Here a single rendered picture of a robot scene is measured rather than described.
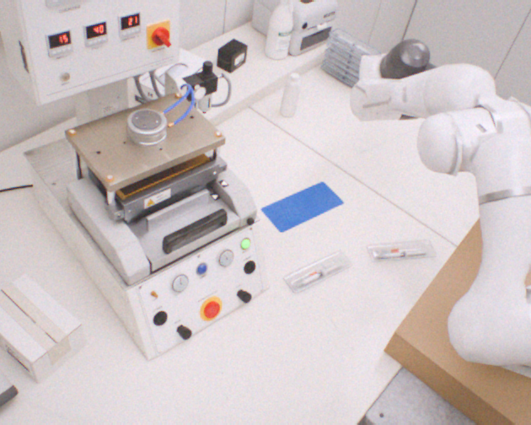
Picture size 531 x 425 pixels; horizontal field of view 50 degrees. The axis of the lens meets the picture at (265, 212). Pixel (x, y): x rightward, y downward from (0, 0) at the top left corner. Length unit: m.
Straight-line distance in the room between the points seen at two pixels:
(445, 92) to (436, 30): 2.52
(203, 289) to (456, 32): 2.60
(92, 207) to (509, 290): 0.79
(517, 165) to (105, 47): 0.78
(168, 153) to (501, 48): 2.57
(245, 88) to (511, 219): 1.16
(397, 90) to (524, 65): 2.28
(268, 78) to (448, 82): 0.96
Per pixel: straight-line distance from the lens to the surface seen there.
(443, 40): 3.59
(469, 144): 0.99
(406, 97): 1.20
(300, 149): 1.77
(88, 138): 1.20
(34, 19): 1.12
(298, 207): 1.59
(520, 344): 0.93
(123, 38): 1.22
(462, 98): 1.08
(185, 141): 1.19
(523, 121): 1.06
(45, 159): 1.43
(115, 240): 1.16
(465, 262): 1.31
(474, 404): 1.35
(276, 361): 1.31
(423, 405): 1.36
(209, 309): 1.30
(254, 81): 1.93
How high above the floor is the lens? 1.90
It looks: 48 degrees down
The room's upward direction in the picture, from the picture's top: 12 degrees clockwise
